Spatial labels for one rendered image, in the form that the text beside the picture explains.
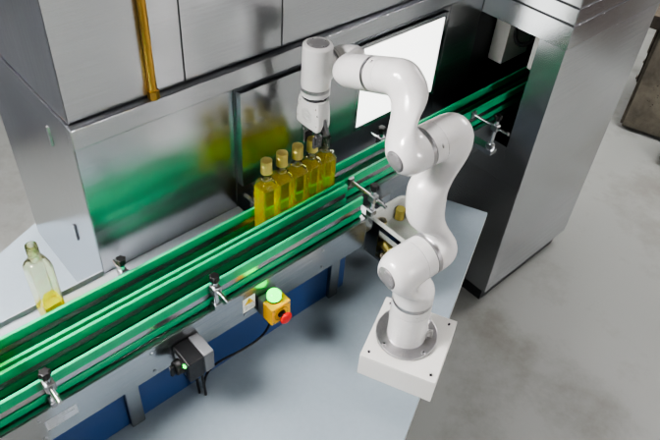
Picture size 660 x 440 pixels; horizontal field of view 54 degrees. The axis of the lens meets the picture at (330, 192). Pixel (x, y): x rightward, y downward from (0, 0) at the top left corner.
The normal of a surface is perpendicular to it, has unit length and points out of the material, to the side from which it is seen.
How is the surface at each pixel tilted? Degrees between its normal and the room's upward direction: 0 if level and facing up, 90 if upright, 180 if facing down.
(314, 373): 0
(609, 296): 0
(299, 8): 90
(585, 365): 0
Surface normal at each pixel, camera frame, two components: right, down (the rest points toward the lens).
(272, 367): 0.07, -0.75
